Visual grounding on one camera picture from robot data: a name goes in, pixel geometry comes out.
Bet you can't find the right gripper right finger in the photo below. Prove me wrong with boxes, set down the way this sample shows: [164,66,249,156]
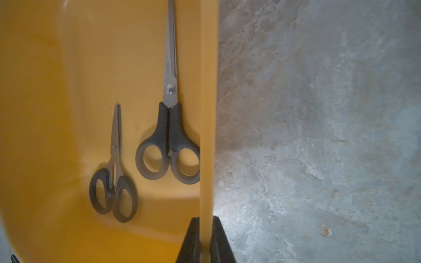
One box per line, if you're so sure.
[210,216,236,263]

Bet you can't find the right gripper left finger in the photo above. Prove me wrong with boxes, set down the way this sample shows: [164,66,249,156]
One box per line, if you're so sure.
[176,218,201,263]

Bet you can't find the small silver blade scissors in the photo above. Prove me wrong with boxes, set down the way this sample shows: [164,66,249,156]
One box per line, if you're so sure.
[136,1,200,185]

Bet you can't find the yellow plastic storage box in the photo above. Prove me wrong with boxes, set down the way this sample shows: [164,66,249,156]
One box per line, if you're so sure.
[1,1,200,263]

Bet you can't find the smallest grey handled scissors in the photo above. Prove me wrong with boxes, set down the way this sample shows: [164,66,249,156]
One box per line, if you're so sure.
[89,103,138,223]

